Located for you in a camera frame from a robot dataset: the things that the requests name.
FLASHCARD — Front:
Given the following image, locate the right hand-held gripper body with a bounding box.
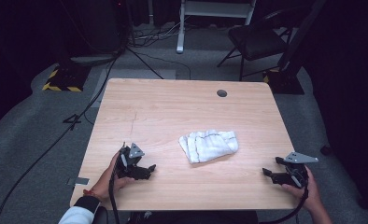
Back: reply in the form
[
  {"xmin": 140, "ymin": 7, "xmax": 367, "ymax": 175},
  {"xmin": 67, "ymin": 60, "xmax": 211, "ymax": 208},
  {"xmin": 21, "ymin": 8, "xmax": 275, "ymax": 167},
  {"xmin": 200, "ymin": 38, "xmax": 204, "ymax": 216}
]
[{"xmin": 283, "ymin": 151, "xmax": 319, "ymax": 189}]

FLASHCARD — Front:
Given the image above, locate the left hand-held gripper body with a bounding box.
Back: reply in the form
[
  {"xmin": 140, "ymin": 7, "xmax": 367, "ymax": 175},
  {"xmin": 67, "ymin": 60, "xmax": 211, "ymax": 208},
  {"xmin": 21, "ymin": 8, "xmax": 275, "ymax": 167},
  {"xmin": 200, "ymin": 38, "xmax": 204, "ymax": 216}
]
[{"xmin": 115, "ymin": 142, "xmax": 148, "ymax": 179}]

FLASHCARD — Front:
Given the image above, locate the white towel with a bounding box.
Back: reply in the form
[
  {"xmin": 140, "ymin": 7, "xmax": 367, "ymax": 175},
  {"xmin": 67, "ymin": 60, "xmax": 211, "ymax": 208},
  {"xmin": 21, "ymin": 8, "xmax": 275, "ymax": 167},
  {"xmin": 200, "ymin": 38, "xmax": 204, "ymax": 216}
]
[{"xmin": 177, "ymin": 129, "xmax": 240, "ymax": 165}]

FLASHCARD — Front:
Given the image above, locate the person's right hand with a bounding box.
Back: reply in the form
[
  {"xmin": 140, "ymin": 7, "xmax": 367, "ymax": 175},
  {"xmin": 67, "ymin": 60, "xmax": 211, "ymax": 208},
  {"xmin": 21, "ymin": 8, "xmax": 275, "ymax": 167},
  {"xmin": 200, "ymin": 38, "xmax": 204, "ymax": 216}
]
[{"xmin": 281, "ymin": 167, "xmax": 325, "ymax": 213}]

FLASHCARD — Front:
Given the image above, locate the person's left hand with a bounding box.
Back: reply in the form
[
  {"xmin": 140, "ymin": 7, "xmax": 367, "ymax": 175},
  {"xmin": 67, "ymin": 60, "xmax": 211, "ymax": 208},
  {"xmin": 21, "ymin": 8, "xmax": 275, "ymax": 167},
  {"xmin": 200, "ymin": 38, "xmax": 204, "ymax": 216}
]
[{"xmin": 90, "ymin": 151, "xmax": 136, "ymax": 202}]

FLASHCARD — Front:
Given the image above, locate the black caster wheel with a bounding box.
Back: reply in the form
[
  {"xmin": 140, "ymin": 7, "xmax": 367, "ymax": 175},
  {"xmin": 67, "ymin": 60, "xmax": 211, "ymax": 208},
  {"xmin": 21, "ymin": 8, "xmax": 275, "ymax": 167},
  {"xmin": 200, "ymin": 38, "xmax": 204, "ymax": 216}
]
[{"xmin": 319, "ymin": 144, "xmax": 333, "ymax": 157}]

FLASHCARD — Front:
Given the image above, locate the grey floor tape piece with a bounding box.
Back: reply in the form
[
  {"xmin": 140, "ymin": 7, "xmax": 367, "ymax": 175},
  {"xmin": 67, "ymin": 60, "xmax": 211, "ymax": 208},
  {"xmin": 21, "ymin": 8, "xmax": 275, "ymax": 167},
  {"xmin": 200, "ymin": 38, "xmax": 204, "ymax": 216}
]
[{"xmin": 67, "ymin": 176, "xmax": 91, "ymax": 187}]

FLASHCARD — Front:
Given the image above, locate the black yellow striped stand base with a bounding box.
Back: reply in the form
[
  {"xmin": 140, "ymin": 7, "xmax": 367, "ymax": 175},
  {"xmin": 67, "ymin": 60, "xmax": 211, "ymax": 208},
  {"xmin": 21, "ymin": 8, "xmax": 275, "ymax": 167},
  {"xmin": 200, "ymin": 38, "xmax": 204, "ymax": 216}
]
[
  {"xmin": 262, "ymin": 68, "xmax": 305, "ymax": 95},
  {"xmin": 41, "ymin": 63, "xmax": 92, "ymax": 93}
]

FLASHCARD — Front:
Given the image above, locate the black folding chair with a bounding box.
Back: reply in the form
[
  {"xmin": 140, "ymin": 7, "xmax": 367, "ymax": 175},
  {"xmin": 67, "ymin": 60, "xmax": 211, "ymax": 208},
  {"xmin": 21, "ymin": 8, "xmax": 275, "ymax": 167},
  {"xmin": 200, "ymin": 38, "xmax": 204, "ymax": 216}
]
[{"xmin": 217, "ymin": 7, "xmax": 293, "ymax": 82}]

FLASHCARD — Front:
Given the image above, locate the black slanted stand pole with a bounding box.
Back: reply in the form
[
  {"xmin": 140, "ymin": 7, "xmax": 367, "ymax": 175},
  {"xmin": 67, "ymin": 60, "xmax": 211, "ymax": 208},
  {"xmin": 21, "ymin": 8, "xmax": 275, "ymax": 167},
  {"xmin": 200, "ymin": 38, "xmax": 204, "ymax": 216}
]
[{"xmin": 278, "ymin": 0, "xmax": 328, "ymax": 73}]

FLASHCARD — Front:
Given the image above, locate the dark cabinet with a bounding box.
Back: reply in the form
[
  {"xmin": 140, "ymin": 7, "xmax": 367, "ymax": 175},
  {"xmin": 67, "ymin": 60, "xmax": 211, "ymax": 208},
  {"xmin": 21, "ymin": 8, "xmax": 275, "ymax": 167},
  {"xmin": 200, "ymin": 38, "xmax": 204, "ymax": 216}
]
[{"xmin": 78, "ymin": 0, "xmax": 131, "ymax": 55}]

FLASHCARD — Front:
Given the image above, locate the right hand-held gripper black cable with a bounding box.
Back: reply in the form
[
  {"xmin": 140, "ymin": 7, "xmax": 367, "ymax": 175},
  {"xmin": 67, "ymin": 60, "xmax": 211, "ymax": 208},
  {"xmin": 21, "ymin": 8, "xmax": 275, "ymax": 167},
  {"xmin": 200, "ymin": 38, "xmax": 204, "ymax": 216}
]
[{"xmin": 259, "ymin": 186, "xmax": 309, "ymax": 224}]

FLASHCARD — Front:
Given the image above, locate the hand-held gripper black cable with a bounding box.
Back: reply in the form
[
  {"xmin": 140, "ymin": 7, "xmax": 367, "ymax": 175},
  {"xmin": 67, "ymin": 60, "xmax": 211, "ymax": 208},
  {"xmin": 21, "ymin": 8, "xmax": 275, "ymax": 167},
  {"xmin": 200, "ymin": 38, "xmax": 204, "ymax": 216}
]
[
  {"xmin": 108, "ymin": 169, "xmax": 120, "ymax": 224},
  {"xmin": 259, "ymin": 186, "xmax": 309, "ymax": 224}
]

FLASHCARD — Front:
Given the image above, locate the left hand-held gripper black cable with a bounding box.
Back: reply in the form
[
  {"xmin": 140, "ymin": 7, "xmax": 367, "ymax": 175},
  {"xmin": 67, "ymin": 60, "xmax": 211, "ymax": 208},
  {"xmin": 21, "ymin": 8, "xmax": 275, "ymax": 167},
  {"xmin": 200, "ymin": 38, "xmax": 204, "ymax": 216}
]
[{"xmin": 108, "ymin": 169, "xmax": 120, "ymax": 224}]

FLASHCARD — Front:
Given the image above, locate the long black floor cable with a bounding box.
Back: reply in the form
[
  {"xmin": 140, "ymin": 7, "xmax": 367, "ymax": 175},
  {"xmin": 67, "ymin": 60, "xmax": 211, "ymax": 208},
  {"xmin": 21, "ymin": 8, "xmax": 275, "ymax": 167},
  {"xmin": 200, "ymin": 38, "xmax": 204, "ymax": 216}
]
[{"xmin": 0, "ymin": 57, "xmax": 118, "ymax": 224}]

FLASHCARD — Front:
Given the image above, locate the thin black floor cable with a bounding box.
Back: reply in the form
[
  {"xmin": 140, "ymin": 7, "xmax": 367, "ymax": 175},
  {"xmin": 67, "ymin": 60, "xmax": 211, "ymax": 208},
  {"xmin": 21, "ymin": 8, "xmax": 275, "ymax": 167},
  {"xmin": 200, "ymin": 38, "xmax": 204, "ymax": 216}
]
[{"xmin": 134, "ymin": 49, "xmax": 192, "ymax": 80}]

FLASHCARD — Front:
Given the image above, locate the bundle of floor cables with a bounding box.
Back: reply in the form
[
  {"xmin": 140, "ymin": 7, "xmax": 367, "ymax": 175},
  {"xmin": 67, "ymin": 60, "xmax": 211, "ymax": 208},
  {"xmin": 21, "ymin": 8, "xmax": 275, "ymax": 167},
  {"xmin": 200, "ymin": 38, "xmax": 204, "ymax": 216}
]
[{"xmin": 129, "ymin": 17, "xmax": 187, "ymax": 49}]

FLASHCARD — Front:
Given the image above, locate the white desk frame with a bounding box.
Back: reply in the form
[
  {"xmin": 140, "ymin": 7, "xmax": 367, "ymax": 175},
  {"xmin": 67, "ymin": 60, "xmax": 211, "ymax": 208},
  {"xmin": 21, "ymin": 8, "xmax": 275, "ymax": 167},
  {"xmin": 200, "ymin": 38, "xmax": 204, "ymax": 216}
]
[{"xmin": 176, "ymin": 0, "xmax": 257, "ymax": 54}]

